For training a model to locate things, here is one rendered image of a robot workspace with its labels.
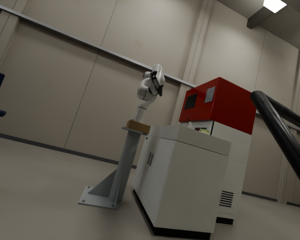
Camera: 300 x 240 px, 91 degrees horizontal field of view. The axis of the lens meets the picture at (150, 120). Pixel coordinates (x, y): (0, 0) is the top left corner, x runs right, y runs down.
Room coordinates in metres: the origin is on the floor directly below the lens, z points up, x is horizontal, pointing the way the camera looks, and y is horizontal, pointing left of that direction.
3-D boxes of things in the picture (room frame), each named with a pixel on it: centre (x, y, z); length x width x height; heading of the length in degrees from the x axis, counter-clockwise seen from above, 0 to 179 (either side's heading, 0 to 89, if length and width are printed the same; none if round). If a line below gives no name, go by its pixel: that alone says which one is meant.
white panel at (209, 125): (2.22, -0.67, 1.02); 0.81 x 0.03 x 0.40; 17
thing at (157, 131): (1.93, -0.14, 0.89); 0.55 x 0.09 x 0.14; 17
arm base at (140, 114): (1.79, 0.13, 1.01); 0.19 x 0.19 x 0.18
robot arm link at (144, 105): (1.80, 0.10, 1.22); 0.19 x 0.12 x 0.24; 98
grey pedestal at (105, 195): (1.77, 0.24, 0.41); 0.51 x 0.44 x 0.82; 104
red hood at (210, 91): (2.31, -0.97, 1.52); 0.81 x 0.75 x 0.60; 17
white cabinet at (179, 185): (1.87, -0.43, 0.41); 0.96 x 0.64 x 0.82; 17
